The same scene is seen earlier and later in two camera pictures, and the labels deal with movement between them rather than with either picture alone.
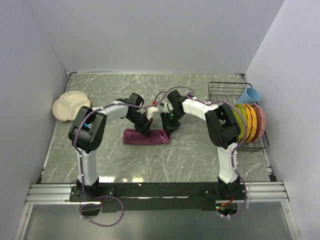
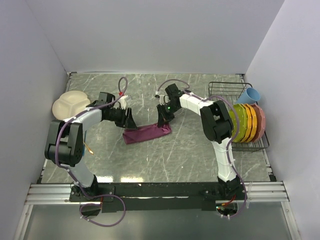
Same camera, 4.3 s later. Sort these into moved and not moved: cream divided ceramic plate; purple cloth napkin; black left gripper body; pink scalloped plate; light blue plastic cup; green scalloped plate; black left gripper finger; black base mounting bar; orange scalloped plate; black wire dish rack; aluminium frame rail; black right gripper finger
Moved: purple cloth napkin; black right gripper finger; black left gripper body; black left gripper finger
Not moved: green scalloped plate; black base mounting bar; orange scalloped plate; aluminium frame rail; light blue plastic cup; cream divided ceramic plate; black wire dish rack; pink scalloped plate
